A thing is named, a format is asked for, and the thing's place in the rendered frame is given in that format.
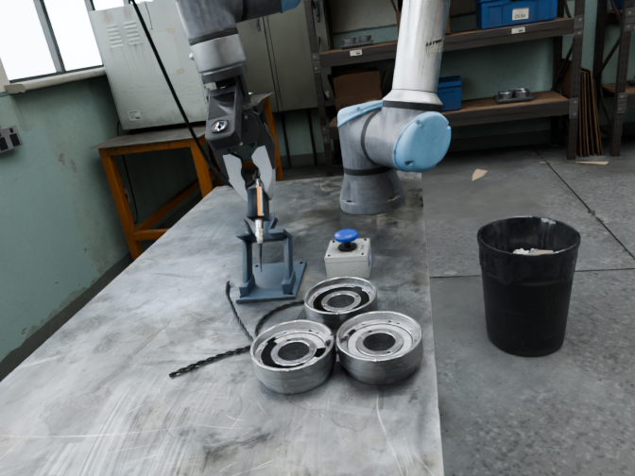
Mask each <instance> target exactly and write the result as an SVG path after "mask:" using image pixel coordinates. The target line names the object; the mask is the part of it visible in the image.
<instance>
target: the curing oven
mask: <svg viewBox="0 0 635 476"><path fill-rule="evenodd" d="M137 6H138V8H139V10H140V12H141V14H142V16H143V18H144V21H145V23H146V27H147V29H148V31H149V34H150V36H151V38H152V41H153V42H154V44H155V46H156V49H157V51H158V53H159V56H160V58H161V60H162V63H163V66H164V68H165V71H166V72H167V74H168V77H169V79H170V81H171V83H172V86H173V88H174V90H175V92H176V95H177V97H178V99H179V101H180V104H181V106H182V108H183V110H184V112H185V114H186V116H187V119H188V121H189V123H191V122H198V121H205V125H206V122H207V112H208V102H209V92H210V91H211V90H215V89H216V86H215V82H212V83H208V84H203V83H202V80H201V77H200V76H203V73H199V72H198V71H197V66H196V63H195V60H190V57H189V56H190V54H192V51H191V47H190V45H189V42H188V40H187V37H186V34H185V31H184V27H183V24H182V21H181V18H180V14H179V11H178V8H177V5H176V2H174V0H152V1H147V2H142V3H137ZM89 15H90V18H91V22H92V25H93V28H94V34H95V37H96V40H97V44H98V47H99V51H100V54H101V57H102V60H103V63H104V67H105V70H106V74H107V77H108V80H109V83H110V86H111V90H112V96H113V99H114V103H115V106H116V108H117V112H118V115H119V119H120V122H121V126H122V129H123V130H127V129H131V131H132V134H137V133H139V130H138V128H150V127H158V126H166V125H175V124H182V123H185V122H184V119H183V117H182V115H181V113H180V110H179V108H178V106H177V103H176V101H175V99H174V97H173V95H172V93H171V91H170V89H169V87H168V85H167V82H166V80H165V78H164V76H163V72H162V70H161V68H160V65H159V63H158V62H157V60H156V57H155V55H154V53H153V50H152V48H151V46H150V44H149V41H148V39H147V37H146V34H145V32H144V30H143V27H142V25H141V23H140V20H139V18H138V16H137V14H136V11H135V9H134V7H133V5H132V4H130V5H125V6H120V7H114V8H104V9H99V10H94V11H89Z"/></svg>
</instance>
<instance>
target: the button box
mask: <svg viewBox="0 0 635 476"><path fill-rule="evenodd" d="M324 259H325V265H326V272H327V279H331V278H336V277H358V278H362V279H365V280H369V276H370V270H371V264H372V258H371V249H370V240H369V238H367V239H356V240H354V241H352V242H351V246H348V247H344V243H338V242H337V241H330V244H329V246H328V249H327V252H326V255H325V258H324Z"/></svg>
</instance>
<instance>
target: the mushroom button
mask: <svg viewBox="0 0 635 476"><path fill-rule="evenodd" d="M357 238H358V233H357V231H356V230H354V229H342V230H340V231H338V232H336V233H335V240H336V241H337V242H338V243H344V247H350V246H351V242H352V241H354V240H356V239H357Z"/></svg>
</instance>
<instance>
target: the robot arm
mask: <svg viewBox="0 0 635 476"><path fill-rule="evenodd" d="M174 2H176V5H177V8H178V11H179V14H180V18H181V21H182V24H183V27H184V31H185V34H186V37H187V40H188V42H189V45H190V47H191V51H192V54H190V56H189V57H190V60H195V63H196V66H197V71H198V72H199V73H203V76H200V77H201V80H202V83H203V84H208V83H212V82H215V86H216V89H215V90H211V91H210V92H209V102H208V112H207V122H206V132H205V138H206V140H207V142H208V144H209V145H210V147H211V149H212V150H213V152H214V156H215V161H216V163H217V165H218V166H219V168H220V169H221V171H222V172H223V174H224V175H225V177H226V178H227V179H228V180H229V182H230V183H231V185H232V186H233V188H234V189H235V190H236V192H237V193H238V194H239V195H240V196H242V197H243V198H244V199H245V200H246V201H247V202H248V194H247V191H248V188H249V187H248V186H247V178H246V177H245V176H244V173H243V166H244V162H243V158H242V157H241V156H239V155H237V154H236V152H235V151H236V149H237V147H238V146H242V145H249V146H250V147H255V142H256V141H257V148H256V150H255V151H254V152H253V154H252V155H251V158H252V160H253V163H254V164H255V165H256V166H257V167H258V168H259V171H260V179H261V181H262V182H263V184H264V192H265V194H266V196H267V198H268V200H271V199H272V197H273V194H274V190H275V180H276V178H275V174H276V168H275V143H274V139H273V137H272V135H271V133H270V130H269V127H268V123H267V120H266V115H265V111H264V107H263V104H262V100H261V101H257V102H253V103H252V102H251V101H250V97H249V91H248V88H247V84H246V81H245V79H244V75H243V74H245V73H247V72H248V69H247V66H246V64H243V61H245V60H246V57H245V53H244V50H243V46H242V43H241V40H240V37H239V34H238V30H237V27H236V23H239V22H243V21H246V20H250V19H255V18H259V17H263V16H267V15H271V14H275V13H279V12H280V13H283V12H284V11H287V10H290V9H294V8H295V7H296V6H297V5H298V4H299V3H300V0H174ZM449 6H450V0H403V9H402V17H401V24H400V32H399V40H398V47H397V55H396V62H395V70H394V77H393V85H392V90H391V92H390V93H389V94H388V95H387V96H385V97H384V98H383V100H378V101H373V102H368V103H364V104H359V105H355V106H351V107H347V108H344V109H342V110H340V111H339V113H338V115H337V121H338V126H337V129H338V130H339V138H340V145H341V153H342V161H343V168H344V179H343V184H342V189H341V194H340V207H341V210H342V211H344V212H345V213H351V214H358V215H371V214H379V213H387V212H391V211H394V210H396V209H398V208H400V207H401V206H402V205H403V204H404V203H405V192H404V189H403V186H402V184H401V181H400V179H399V177H398V174H397V172H396V169H399V170H401V171H404V172H415V173H422V172H426V171H428V170H431V169H432V168H434V167H435V166H436V165H437V163H438V162H440V161H441V160H442V159H443V157H444V156H445V154H446V152H447V150H448V148H449V145H450V141H451V128H450V127H449V126H448V124H449V122H448V121H447V119H446V118H445V117H444V116H443V115H442V114H441V113H442V106H443V104H442V102H441V101H440V100H439V98H438V96H437V89H438V77H439V71H440V64H441V58H442V51H443V44H444V39H445V32H446V25H447V19H448V12H449ZM260 114H261V116H262V120H263V124H262V123H261V121H260V119H259V117H258V116H259V115H260ZM231 149H232V150H231Z"/></svg>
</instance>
